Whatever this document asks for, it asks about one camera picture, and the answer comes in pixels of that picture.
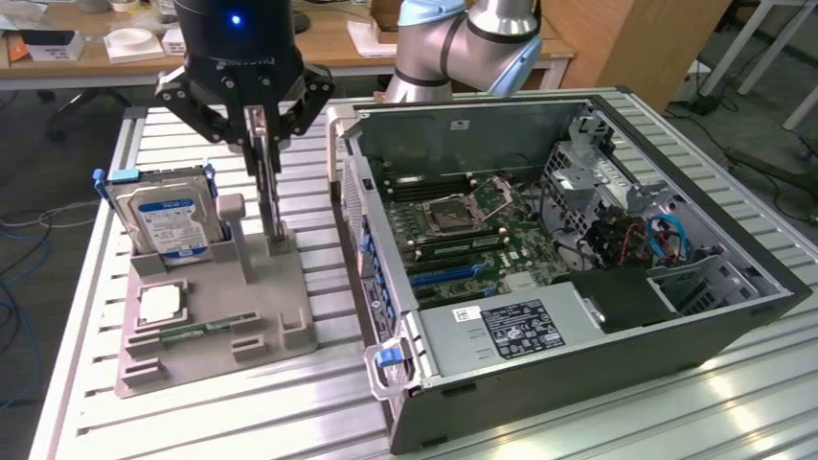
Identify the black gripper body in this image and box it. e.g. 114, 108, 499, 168
170, 0, 306, 110

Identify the graphics card with metal bracket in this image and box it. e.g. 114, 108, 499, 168
244, 104, 286, 243

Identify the wooden desk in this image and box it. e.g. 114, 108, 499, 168
0, 0, 193, 92
292, 0, 576, 104

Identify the white labelled cardboard box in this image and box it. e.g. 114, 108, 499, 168
160, 27, 188, 57

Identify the white square box round hole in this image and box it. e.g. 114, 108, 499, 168
104, 27, 166, 64

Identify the white paper stack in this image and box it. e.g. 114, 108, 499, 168
346, 19, 401, 58

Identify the black office chair base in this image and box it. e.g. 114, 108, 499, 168
34, 87, 133, 144

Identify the brown cardboard box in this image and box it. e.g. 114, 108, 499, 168
369, 0, 404, 33

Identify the white box black lid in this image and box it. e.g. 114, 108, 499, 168
17, 29, 85, 62

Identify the hard disk in blue caddy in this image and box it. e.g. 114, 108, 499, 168
93, 162, 222, 264

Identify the CPU socket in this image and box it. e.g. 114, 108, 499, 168
425, 194, 487, 236

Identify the metal socket cover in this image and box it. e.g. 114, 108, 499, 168
469, 174, 517, 221

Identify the installed RAM stick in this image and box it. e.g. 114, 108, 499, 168
413, 229, 507, 263

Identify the silver CPU chip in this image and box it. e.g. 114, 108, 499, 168
137, 286, 184, 325

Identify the blue expansion slot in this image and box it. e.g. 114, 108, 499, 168
406, 264, 481, 288

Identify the green motherboard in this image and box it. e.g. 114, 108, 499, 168
369, 157, 576, 311

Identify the perforated metal drive cage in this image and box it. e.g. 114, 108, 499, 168
540, 138, 640, 241

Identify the green RAM stick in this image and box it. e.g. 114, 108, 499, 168
157, 315, 241, 344

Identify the grey parts rack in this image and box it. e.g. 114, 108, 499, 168
112, 194, 318, 400

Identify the small silver chipset heatsink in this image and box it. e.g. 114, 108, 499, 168
503, 272, 544, 294

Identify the wooden cabinet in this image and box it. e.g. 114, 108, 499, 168
539, 0, 733, 111

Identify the grey power supply unit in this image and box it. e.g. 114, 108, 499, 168
417, 282, 605, 378

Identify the white power box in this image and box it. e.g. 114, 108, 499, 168
676, 60, 713, 104

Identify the open black PC case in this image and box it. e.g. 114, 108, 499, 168
324, 93, 813, 456

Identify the grey metal disk bay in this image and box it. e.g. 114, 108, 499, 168
644, 253, 765, 317

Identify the white floor cable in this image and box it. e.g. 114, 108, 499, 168
0, 200, 104, 229

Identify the red wire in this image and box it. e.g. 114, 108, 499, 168
620, 218, 641, 267

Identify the blue wire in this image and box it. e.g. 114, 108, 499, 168
645, 215, 695, 263

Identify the blue floor cable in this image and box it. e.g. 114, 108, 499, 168
0, 224, 52, 413

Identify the white table frame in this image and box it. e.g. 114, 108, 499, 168
699, 0, 818, 130

